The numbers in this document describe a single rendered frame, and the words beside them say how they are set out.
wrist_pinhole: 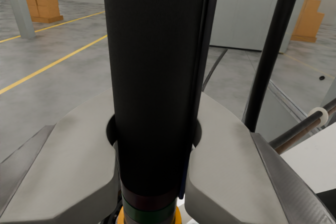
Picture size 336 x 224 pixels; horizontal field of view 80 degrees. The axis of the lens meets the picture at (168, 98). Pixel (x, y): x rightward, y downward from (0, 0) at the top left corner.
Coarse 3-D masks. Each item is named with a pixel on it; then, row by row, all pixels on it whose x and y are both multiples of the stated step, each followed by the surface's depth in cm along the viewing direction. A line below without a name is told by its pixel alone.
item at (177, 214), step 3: (177, 207) 14; (120, 210) 14; (177, 210) 14; (120, 213) 14; (177, 213) 14; (120, 216) 14; (123, 216) 13; (177, 216) 14; (180, 216) 14; (117, 219) 14; (120, 219) 13; (177, 219) 14; (180, 219) 14; (117, 222) 13; (120, 222) 13; (177, 222) 13; (180, 222) 14
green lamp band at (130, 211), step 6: (174, 198) 11; (126, 204) 11; (174, 204) 11; (126, 210) 11; (132, 210) 11; (138, 210) 10; (156, 210) 10; (162, 210) 11; (168, 210) 11; (132, 216) 11; (138, 216) 11; (144, 216) 11; (150, 216) 11; (156, 216) 11; (162, 216) 11; (144, 222) 11; (150, 222) 11; (156, 222) 11
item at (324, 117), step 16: (288, 0) 11; (272, 16) 12; (288, 16) 12; (272, 32) 12; (272, 48) 13; (272, 64) 13; (256, 80) 14; (256, 96) 15; (256, 112) 15; (320, 112) 30; (272, 144) 23
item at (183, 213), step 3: (183, 204) 17; (180, 207) 17; (183, 207) 17; (180, 210) 17; (183, 210) 17; (180, 213) 17; (183, 213) 17; (186, 213) 17; (183, 216) 16; (186, 216) 16; (189, 216) 17; (183, 219) 16; (186, 219) 16; (189, 219) 16; (183, 222) 16; (186, 222) 16
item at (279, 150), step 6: (330, 114) 33; (318, 120) 30; (312, 126) 29; (300, 132) 27; (306, 132) 28; (294, 138) 26; (282, 144) 25; (288, 144) 25; (276, 150) 24; (282, 150) 25
